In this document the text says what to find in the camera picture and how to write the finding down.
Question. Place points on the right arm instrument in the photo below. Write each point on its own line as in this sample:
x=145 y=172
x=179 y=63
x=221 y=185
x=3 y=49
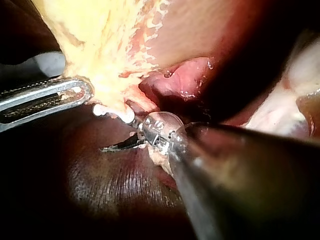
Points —
x=160 y=132

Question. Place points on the left arm instrument jaw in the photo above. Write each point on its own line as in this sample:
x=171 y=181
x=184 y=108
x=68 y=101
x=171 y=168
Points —
x=47 y=63
x=50 y=96

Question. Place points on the right arm instrument jaw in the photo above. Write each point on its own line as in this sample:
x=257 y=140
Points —
x=125 y=147
x=132 y=140

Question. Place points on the gallbladder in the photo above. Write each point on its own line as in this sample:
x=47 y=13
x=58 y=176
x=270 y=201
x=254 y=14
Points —
x=100 y=45

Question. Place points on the dark right arm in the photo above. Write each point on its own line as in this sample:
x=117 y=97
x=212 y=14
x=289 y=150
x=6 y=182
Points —
x=250 y=185

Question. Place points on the thin tube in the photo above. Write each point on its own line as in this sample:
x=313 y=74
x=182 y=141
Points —
x=136 y=105

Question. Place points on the white clip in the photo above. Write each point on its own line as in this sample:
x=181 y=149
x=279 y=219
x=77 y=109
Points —
x=127 y=117

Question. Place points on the pale fatty tissue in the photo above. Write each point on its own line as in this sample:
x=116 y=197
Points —
x=282 y=110
x=182 y=80
x=160 y=160

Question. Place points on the dark red liver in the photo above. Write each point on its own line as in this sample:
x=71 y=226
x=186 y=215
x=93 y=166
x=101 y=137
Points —
x=112 y=180

